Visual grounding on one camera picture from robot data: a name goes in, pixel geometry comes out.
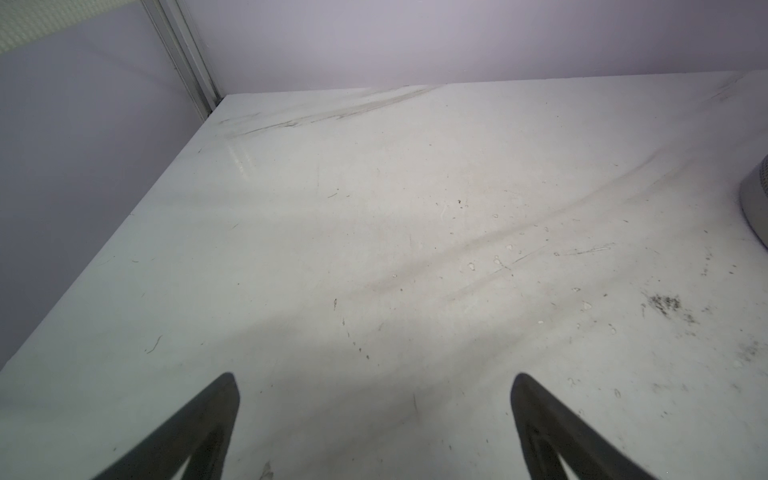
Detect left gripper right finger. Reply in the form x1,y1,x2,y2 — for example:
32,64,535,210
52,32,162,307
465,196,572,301
510,373,654,480

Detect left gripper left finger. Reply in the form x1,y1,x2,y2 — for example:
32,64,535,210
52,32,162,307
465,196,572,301
96,372,240,479

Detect grey mesh waste bin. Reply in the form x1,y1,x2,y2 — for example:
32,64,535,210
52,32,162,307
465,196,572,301
739,156,768,247

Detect aluminium frame corner post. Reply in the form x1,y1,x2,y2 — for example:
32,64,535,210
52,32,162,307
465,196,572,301
140,0,224,120

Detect lower white mesh shelf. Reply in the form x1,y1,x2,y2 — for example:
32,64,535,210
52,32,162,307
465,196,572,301
1,0,132,54

